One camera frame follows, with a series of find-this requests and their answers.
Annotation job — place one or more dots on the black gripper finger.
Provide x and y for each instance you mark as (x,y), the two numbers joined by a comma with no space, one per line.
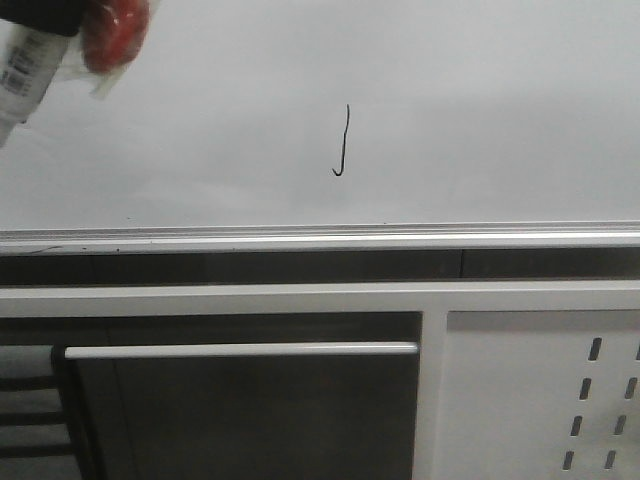
(60,17)

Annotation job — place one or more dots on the red round magnet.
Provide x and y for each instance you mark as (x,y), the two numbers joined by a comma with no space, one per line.
(112,35)

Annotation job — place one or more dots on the white whiteboard marker pen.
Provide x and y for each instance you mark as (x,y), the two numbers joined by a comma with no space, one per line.
(30,61)

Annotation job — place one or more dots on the large whiteboard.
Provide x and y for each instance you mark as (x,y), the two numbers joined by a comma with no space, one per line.
(240,113)

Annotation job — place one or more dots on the aluminium whiteboard marker tray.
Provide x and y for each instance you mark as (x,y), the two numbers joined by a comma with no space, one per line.
(492,235)

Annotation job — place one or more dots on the dark panel with white bar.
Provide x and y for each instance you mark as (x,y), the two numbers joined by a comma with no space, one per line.
(313,410)

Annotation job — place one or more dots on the white perforated metal panel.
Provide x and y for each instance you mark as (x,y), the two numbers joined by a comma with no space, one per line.
(540,395)

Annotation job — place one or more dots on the white metal frame stand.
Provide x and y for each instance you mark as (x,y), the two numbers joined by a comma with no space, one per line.
(433,301)

